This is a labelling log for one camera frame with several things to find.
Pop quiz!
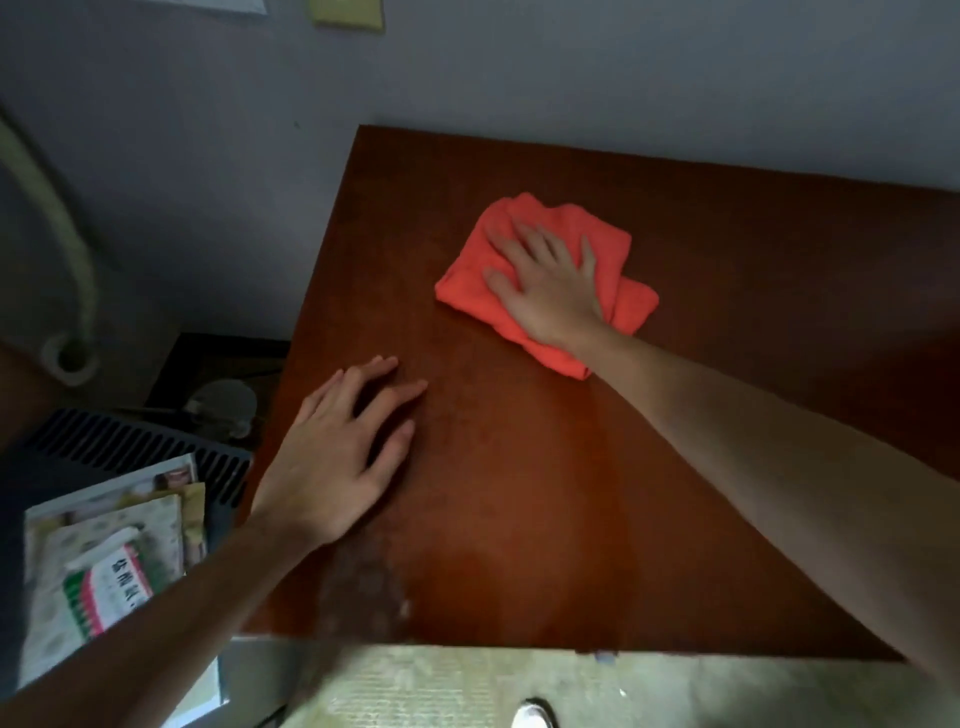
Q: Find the person's right hand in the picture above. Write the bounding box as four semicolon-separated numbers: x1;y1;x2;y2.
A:
482;218;609;354

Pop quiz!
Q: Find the person's left hand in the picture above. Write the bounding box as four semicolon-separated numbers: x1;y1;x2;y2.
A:
249;354;429;553

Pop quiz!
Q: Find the red cloth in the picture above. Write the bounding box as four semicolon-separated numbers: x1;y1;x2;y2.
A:
434;192;661;382

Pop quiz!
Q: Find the person's left forearm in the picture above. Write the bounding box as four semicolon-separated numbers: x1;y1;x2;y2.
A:
0;517;324;728

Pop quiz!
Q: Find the person's right forearm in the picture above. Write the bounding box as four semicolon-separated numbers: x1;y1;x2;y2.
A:
551;322;960;691

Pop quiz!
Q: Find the white round floor object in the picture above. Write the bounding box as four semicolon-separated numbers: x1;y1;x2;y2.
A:
183;378;258;440

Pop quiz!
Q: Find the yellowish floral paper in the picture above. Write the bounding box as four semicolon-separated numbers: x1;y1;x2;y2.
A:
179;482;208;568

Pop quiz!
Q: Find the dark baseboard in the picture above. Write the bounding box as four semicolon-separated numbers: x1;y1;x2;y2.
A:
146;333;292;410

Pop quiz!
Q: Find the brown wooden table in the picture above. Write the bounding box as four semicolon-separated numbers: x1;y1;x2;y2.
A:
239;125;960;663

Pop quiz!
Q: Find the white magazine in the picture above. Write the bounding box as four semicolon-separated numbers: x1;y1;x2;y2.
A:
22;453;200;526

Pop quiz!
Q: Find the dark grey cabinet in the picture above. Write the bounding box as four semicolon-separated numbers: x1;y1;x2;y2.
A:
0;407;255;699

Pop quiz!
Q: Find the striped medicine box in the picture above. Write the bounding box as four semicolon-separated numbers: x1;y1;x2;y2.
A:
61;527;155;640

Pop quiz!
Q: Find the white pipe collar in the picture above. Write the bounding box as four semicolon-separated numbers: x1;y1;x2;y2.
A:
41;333;101;388

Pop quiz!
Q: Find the brown curtain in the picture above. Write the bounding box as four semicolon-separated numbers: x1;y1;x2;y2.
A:
0;341;54;451

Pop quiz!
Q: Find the white insulated pipe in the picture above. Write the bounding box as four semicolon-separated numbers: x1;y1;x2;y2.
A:
0;112;99;354

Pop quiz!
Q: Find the white wall socket plate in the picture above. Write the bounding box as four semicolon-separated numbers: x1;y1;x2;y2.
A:
149;0;268;16

